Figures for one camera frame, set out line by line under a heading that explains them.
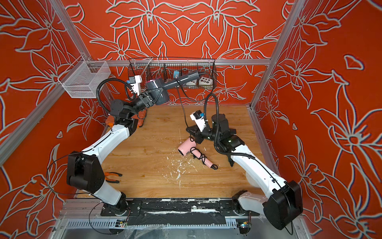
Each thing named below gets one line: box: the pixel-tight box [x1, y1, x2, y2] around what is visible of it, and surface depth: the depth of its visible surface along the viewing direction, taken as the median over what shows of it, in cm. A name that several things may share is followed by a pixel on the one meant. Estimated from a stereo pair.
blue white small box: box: [173, 70, 180, 79], surface depth 85 cm
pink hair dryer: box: [177, 137, 214, 169], surface depth 91 cm
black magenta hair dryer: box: [145, 70, 201, 106], surface depth 61 cm
